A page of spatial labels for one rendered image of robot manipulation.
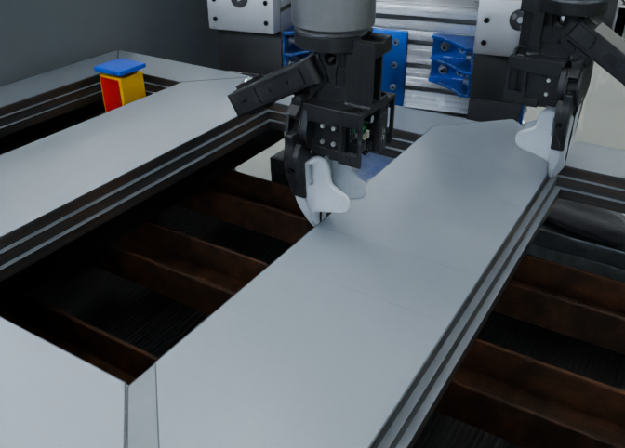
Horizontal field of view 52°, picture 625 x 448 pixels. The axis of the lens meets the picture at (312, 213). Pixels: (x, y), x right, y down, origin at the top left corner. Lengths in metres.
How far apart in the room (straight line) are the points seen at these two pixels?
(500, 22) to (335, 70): 0.56
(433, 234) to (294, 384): 0.25
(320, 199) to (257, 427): 0.26
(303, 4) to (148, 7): 0.92
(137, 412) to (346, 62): 0.33
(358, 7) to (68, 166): 0.45
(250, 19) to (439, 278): 0.75
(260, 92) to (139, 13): 0.84
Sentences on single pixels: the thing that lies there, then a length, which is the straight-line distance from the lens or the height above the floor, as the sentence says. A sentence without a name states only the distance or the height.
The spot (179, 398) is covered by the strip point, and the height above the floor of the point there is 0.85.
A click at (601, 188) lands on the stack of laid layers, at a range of 0.86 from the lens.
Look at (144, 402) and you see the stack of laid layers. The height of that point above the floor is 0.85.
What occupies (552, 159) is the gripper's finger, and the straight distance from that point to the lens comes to 0.81.
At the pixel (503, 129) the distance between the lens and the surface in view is 0.95.
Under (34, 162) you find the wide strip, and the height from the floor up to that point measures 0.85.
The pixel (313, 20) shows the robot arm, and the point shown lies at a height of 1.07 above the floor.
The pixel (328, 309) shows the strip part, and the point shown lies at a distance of 0.56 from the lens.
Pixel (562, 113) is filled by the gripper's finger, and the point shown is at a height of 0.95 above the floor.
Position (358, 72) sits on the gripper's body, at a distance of 0.58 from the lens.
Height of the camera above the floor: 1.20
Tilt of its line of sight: 30 degrees down
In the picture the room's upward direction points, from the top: straight up
